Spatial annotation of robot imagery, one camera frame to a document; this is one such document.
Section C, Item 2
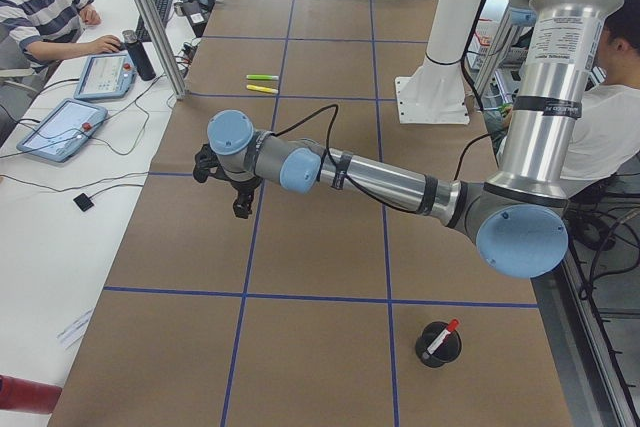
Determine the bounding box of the near blue teach pendant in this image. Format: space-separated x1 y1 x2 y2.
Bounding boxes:
16 98 108 163

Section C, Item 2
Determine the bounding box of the blue teach pendant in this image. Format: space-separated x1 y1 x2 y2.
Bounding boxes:
74 51 136 101
16 98 108 163

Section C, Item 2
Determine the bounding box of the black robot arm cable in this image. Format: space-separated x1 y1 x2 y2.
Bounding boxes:
272 103 506 213

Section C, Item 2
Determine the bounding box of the black water bottle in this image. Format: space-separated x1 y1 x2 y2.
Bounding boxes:
122 30 156 81

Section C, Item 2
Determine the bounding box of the red white marker pen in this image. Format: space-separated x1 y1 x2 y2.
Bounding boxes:
426 319 459 355

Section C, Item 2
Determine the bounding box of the yellow highlighter pen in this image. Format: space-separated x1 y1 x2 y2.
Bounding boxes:
246 84 279 95

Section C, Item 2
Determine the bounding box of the brown paper table cover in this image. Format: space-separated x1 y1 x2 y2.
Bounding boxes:
51 0 572 426

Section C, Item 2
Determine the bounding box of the small black square device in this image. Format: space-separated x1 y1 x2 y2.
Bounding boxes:
73 193 94 212

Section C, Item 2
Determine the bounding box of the person in white shirt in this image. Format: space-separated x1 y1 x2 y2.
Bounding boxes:
560 0 639 197

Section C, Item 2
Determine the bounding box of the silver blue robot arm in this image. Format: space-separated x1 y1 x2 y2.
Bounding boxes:
194 0 623 278

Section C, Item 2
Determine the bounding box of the person in striped shirt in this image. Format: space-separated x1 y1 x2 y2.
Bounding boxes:
1 0 122 72

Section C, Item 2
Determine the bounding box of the far blue teach pendant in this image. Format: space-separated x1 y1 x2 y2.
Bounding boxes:
74 51 136 101

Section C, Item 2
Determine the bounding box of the aluminium frame post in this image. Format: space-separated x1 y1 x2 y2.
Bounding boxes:
134 0 186 100

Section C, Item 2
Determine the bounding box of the red fire extinguisher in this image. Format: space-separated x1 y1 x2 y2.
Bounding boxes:
1 375 62 414

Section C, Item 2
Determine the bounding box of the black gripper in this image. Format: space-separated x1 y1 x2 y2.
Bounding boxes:
232 179 261 219

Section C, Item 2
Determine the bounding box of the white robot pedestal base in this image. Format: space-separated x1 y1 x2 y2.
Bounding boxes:
395 0 482 125

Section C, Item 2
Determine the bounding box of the near black mesh pen cup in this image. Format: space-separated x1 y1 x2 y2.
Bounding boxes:
414 319 462 368

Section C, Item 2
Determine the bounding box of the green highlighter pen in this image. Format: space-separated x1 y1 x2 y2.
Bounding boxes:
245 74 279 82

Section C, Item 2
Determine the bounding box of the black keyboard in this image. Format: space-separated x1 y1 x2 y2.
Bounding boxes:
133 0 174 43

